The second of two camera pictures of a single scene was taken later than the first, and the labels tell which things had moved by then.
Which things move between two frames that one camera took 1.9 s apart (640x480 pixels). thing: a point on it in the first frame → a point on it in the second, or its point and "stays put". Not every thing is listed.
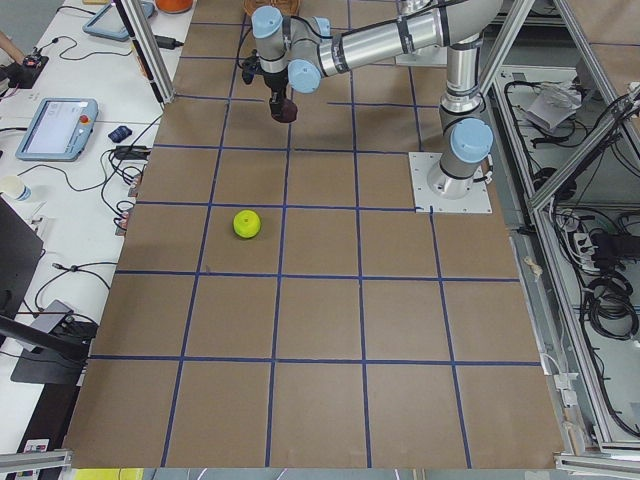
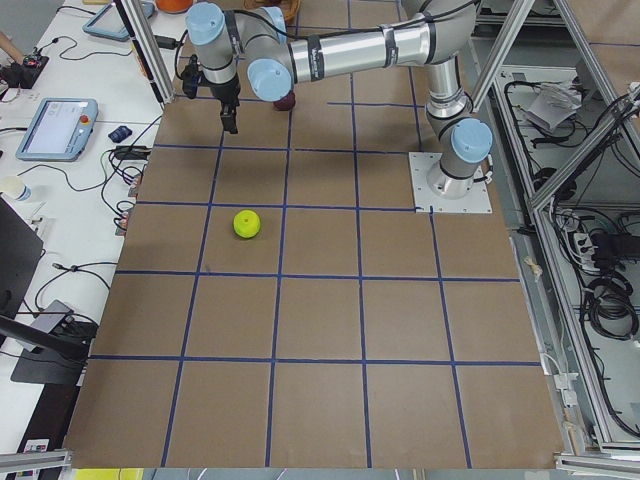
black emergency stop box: x=24 y=75 stays put
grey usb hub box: x=49 y=318 stays put
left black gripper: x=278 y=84 → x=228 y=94
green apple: x=246 y=224 stays put
